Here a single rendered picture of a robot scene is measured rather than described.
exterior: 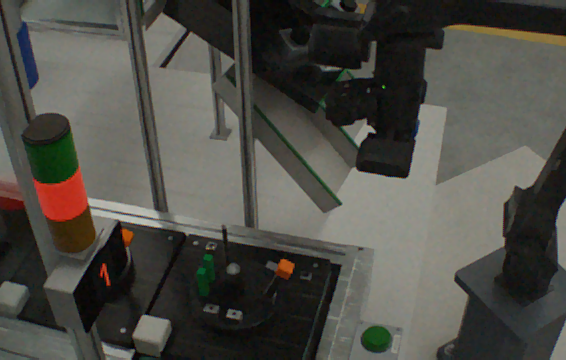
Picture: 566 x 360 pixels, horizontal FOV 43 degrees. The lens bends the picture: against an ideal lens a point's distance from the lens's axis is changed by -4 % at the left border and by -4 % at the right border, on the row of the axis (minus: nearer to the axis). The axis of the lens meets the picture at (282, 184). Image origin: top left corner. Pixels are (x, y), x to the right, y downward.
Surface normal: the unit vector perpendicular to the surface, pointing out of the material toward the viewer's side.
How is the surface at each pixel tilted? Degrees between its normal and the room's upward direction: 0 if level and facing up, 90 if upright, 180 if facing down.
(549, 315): 0
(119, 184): 0
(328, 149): 45
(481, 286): 0
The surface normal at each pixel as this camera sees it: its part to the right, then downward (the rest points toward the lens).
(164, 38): -0.01, -0.76
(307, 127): 0.63, -0.34
